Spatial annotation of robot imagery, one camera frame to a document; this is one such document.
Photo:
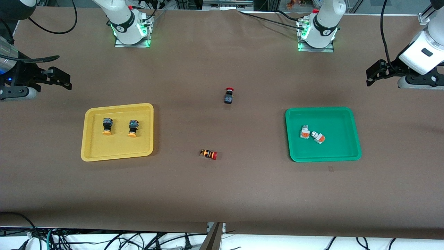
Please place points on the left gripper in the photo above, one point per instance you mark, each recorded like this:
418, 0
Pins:
393, 68

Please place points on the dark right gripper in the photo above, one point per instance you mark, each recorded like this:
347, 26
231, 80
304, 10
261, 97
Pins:
24, 73

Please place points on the yellow cap push button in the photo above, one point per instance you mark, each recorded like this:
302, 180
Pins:
133, 128
107, 126

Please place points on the white orange push button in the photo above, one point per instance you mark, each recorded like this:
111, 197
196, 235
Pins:
318, 137
304, 132

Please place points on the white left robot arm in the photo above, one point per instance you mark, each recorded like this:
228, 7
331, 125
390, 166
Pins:
326, 27

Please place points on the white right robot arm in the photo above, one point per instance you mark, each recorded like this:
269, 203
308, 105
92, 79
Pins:
121, 21

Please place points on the green plastic tray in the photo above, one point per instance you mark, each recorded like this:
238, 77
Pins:
340, 149

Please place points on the yellow plastic tray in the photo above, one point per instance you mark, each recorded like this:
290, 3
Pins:
138, 146

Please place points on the red mushroom button blue body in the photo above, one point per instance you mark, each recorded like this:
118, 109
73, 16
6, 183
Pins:
229, 95

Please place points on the red button orange striped body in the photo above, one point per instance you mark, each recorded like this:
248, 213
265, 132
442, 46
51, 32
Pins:
208, 154

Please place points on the brown table cover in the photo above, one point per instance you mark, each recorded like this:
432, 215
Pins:
222, 191

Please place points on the black power plug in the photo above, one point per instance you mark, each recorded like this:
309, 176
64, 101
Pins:
188, 244

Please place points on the aluminium frame bracket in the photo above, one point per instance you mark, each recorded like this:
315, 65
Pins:
424, 18

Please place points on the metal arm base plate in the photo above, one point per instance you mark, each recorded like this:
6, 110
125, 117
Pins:
315, 50
131, 45

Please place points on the grey metal rail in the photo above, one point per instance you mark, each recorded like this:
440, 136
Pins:
227, 4

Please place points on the grey metal bracket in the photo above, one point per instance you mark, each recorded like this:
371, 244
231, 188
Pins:
209, 227

